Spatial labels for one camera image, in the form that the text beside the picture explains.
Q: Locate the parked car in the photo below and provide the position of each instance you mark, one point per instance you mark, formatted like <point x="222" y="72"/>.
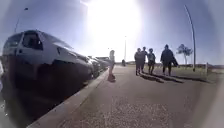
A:
<point x="104" y="62"/>

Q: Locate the dark car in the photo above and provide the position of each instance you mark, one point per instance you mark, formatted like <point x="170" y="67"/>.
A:
<point x="94" y="66"/>

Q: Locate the grey asphalt path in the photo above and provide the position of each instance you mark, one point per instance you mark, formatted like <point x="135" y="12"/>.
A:
<point x="140" y="100"/>

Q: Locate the pale concrete kerb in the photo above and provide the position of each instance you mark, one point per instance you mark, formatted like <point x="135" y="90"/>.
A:
<point x="66" y="106"/>

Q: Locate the white van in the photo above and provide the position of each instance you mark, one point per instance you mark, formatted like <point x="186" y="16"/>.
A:
<point x="50" y="58"/>

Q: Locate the tree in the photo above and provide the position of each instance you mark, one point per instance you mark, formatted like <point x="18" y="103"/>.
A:
<point x="184" y="50"/>

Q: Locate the curved street lamp pole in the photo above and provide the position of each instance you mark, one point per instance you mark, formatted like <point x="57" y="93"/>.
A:
<point x="193" y="40"/>

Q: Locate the dark asphalt parking area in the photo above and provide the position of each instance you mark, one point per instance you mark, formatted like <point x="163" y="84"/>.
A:
<point x="23" y="106"/>

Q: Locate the pale post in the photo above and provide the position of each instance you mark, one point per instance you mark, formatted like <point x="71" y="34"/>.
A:
<point x="206" y="69"/>

